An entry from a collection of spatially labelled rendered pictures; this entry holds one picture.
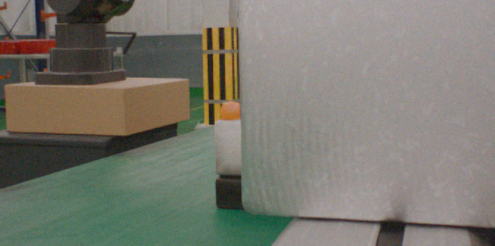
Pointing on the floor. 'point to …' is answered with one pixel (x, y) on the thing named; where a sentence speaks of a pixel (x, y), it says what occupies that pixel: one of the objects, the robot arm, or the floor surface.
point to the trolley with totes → (31, 51)
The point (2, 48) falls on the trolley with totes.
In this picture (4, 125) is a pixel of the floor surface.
